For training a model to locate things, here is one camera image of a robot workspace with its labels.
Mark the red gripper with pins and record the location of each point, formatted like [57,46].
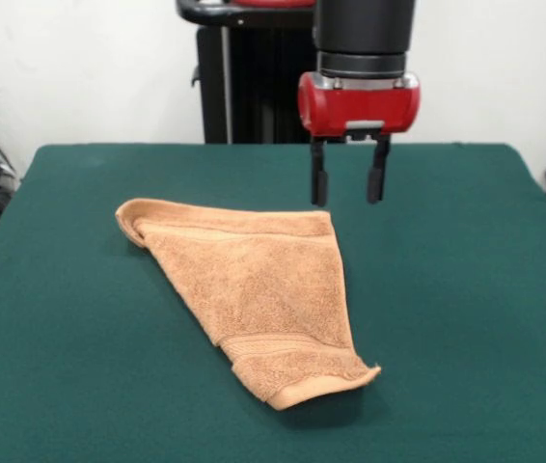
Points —
[360,108]

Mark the tan terry towel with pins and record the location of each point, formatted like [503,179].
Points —
[253,289]

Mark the dark green table cloth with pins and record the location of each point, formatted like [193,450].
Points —
[85,337]

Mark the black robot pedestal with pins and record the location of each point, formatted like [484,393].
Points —
[253,87]

